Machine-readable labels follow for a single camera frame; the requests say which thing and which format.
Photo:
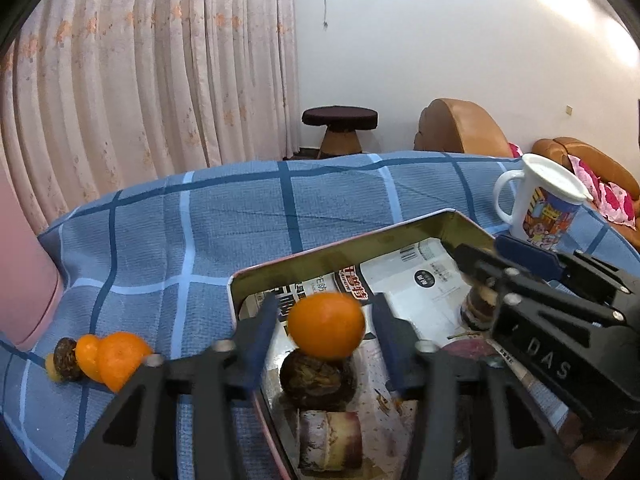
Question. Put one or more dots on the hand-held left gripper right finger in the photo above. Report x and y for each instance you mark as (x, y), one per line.
(395, 350)

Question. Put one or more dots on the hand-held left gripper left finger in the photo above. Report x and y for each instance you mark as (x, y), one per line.
(260, 345)

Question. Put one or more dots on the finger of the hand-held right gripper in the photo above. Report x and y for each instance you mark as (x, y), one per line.
(525, 255)
(485, 267)

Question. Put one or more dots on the brown round fruit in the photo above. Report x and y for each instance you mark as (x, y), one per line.
(317, 380)
(67, 360)

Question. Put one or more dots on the orange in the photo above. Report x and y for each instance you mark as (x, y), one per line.
(327, 325)
(89, 357)
(125, 360)

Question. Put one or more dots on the purple round fruit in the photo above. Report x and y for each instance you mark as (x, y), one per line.
(470, 350)

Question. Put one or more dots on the pink metal tin box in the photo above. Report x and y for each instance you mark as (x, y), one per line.
(350, 250)

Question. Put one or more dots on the cylindrical cake roll piece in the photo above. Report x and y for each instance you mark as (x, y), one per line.
(330, 440)

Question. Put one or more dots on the small yellow fruit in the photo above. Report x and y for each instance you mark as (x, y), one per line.
(50, 366)

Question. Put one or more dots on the white cartoon print mug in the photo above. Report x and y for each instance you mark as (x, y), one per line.
(525, 210)

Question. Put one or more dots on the printed paper leaflet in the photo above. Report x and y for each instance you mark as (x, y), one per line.
(425, 300)

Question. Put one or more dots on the pink floral cushion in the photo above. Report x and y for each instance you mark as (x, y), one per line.
(610, 197)

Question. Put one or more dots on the magenta cloth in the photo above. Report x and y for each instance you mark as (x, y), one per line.
(515, 150)

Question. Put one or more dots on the brown leather sofa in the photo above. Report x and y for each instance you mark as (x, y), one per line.
(600, 160)

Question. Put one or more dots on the blue plaid tablecloth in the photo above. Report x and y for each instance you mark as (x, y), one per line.
(200, 220)

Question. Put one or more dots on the brown leather armchair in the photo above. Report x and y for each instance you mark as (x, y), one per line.
(455, 127)

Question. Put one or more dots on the round dark stool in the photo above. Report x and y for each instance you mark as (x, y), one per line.
(340, 117)

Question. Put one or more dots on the pink chair back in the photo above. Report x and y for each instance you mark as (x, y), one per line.
(25, 270)

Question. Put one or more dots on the beige floral curtain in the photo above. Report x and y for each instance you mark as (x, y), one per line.
(150, 85)

